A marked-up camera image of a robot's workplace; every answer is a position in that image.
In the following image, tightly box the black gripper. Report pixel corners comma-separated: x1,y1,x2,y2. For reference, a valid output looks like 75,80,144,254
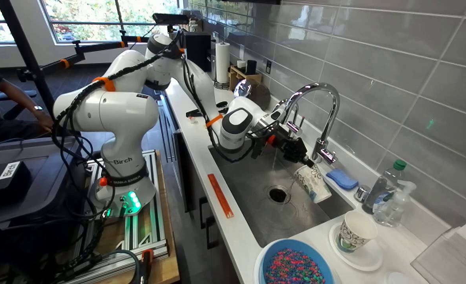
253,116,318,169

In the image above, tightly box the person forearm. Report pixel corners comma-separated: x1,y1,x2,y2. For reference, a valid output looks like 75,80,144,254
0,77,48,120

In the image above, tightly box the round sink drain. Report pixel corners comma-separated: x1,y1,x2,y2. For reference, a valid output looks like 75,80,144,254
269,186,290,203

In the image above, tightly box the stainless steel sink basin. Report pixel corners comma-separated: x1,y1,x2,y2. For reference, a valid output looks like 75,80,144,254
208,143,356,249

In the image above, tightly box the person hand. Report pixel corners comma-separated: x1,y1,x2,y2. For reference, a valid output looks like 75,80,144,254
35,110,58,132

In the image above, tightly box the blue sponge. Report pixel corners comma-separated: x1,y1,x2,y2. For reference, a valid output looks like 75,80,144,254
326,167,361,192

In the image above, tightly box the small chrome cap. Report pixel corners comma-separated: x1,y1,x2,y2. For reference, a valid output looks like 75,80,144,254
355,184,370,203

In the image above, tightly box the tall chrome faucet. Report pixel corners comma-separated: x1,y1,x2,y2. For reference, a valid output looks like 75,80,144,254
279,82,342,164

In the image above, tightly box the clear bottle green cap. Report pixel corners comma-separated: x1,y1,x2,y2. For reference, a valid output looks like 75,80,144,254
362,157,410,216

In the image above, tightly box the orange flat strip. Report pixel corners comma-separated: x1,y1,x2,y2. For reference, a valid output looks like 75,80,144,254
206,172,236,219

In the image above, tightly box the blue bowl of beads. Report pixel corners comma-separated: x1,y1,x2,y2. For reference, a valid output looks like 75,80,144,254
261,238,337,284

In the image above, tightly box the clear plastic container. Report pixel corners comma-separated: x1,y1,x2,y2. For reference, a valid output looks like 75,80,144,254
372,178,419,228

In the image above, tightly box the white saucer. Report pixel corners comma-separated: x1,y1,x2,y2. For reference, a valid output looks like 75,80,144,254
328,219,386,273

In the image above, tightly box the white paper towel roll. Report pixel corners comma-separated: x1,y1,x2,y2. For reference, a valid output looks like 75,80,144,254
214,41,233,85

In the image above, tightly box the black box appliance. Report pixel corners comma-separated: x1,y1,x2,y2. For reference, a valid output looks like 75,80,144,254
186,31,214,72

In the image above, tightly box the aluminium profile robot stand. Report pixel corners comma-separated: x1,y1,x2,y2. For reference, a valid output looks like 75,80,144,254
84,148,171,258

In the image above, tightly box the white ribbed box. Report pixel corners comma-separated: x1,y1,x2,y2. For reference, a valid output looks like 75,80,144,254
411,217,466,284

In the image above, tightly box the dark grey tote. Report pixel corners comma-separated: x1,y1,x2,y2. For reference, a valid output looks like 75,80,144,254
0,135,95,227

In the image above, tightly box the large window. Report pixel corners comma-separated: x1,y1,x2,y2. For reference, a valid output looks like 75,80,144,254
0,0,192,45

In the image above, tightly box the black tripod pole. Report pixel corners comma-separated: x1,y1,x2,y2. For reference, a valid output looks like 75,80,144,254
0,0,65,124

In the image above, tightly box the black box with label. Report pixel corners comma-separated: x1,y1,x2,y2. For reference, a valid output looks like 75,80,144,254
0,157,34,210

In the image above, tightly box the orange handled tool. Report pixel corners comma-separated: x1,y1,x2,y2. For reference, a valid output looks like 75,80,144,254
140,247,157,284

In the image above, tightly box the black stereo camera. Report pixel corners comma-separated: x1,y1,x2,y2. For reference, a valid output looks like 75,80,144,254
152,12,192,27

